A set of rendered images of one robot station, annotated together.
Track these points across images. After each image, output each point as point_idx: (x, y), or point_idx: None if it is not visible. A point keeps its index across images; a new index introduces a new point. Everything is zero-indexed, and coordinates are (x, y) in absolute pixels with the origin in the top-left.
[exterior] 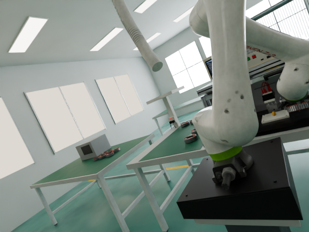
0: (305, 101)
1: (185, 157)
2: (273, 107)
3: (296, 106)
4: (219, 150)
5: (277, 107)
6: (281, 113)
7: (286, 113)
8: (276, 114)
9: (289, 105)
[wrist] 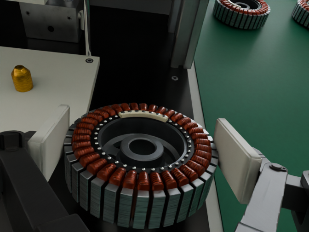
0: (171, 45)
1: None
2: (48, 20)
3: (123, 203)
4: None
5: (64, 27)
6: (56, 92)
7: (77, 112)
8: (34, 87)
9: (118, 28)
